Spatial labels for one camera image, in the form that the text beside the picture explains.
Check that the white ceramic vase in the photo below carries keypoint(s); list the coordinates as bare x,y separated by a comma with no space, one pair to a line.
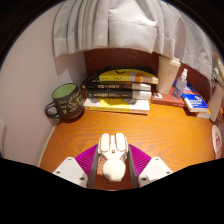
217,103

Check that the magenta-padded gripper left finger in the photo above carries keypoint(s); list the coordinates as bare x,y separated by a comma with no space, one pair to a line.
86,160

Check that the dark green mug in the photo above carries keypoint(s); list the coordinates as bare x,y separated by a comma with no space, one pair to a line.
68,101

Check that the white computer mouse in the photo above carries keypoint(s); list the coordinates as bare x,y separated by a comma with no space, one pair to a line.
113,156

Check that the yellow and black book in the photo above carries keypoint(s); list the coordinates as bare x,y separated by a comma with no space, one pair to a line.
126,75

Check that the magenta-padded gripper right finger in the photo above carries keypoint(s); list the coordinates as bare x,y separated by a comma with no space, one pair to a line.
140,161

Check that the blue book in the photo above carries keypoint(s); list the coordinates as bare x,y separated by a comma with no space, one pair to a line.
196,101

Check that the white curtain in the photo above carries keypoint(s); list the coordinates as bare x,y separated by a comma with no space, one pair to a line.
126,23

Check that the red book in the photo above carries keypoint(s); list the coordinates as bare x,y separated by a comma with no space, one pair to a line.
165,100

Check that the pink cartoon mouse pad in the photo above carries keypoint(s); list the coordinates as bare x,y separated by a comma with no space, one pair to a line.
218,141

